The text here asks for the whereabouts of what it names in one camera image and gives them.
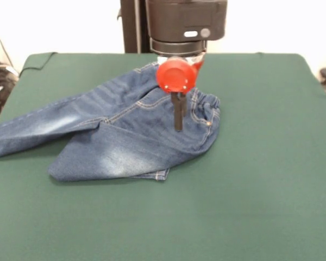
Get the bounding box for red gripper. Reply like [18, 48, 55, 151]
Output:
[155, 56, 205, 132]

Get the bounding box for blue denim jeans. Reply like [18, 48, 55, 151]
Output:
[0, 61, 222, 182]

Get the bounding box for dark green table cloth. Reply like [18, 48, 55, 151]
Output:
[0, 52, 326, 261]

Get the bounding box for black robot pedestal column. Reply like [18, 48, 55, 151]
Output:
[116, 0, 215, 54]

